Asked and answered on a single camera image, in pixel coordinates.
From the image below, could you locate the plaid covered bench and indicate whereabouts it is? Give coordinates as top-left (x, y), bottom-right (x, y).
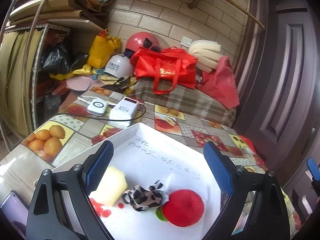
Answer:
top-left (127, 77), bottom-right (236, 127)

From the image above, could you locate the white helmet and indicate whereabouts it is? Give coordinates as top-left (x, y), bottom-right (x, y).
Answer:
top-left (104, 54), bottom-right (135, 78)

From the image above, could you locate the white shallow cardboard box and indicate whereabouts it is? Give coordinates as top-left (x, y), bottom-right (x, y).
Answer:
top-left (52, 124), bottom-right (221, 239)

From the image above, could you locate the fruit pattern tablecloth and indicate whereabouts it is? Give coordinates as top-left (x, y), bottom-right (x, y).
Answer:
top-left (0, 86), bottom-right (306, 240)

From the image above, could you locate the white power bank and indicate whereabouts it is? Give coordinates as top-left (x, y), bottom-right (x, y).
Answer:
top-left (109, 97), bottom-right (139, 127)

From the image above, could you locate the metal shelf rack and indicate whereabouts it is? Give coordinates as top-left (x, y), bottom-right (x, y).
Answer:
top-left (1, 0), bottom-right (115, 151)

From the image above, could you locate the pink helmet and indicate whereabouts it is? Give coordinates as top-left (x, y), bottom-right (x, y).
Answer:
top-left (124, 31), bottom-right (170, 51)

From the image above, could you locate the brown door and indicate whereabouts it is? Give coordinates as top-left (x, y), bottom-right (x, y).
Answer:
top-left (234, 0), bottom-right (319, 185)

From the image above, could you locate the yellow sponge block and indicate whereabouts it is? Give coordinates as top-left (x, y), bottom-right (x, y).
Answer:
top-left (89, 166), bottom-right (127, 206)

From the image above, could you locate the red plush apple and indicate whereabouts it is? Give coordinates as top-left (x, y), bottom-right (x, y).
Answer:
top-left (156, 189), bottom-right (204, 228)

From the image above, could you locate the leopard print scrunchie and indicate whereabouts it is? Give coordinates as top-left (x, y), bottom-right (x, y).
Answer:
top-left (121, 180), bottom-right (169, 212)

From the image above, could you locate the black plastic bag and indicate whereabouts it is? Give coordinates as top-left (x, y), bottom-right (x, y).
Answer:
top-left (41, 42), bottom-right (89, 75)

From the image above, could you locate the pink round fan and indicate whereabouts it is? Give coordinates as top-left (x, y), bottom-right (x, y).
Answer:
top-left (66, 75), bottom-right (105, 91)

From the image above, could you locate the cream foam roll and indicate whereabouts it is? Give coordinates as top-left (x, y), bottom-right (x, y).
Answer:
top-left (188, 40), bottom-right (222, 73)

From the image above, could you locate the yellow shopping bag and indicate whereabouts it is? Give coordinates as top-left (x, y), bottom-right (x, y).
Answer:
top-left (87, 28), bottom-right (121, 69)

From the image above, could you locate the white round wireless charger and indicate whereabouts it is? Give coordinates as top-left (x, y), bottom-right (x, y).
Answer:
top-left (87, 99), bottom-right (108, 116)

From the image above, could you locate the smartphone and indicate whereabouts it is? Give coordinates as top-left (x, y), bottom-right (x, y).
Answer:
top-left (1, 190), bottom-right (29, 239)

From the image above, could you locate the red tote bag with handles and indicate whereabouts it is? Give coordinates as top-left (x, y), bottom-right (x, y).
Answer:
top-left (130, 47), bottom-right (197, 95)

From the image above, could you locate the red fabric bag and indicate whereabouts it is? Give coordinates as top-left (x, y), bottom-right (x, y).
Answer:
top-left (196, 56), bottom-right (240, 109)

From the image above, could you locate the wall socket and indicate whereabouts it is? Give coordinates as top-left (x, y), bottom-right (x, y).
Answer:
top-left (180, 36), bottom-right (192, 48)

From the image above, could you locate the black cable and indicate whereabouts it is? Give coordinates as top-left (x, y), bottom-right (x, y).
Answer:
top-left (58, 103), bottom-right (147, 123)

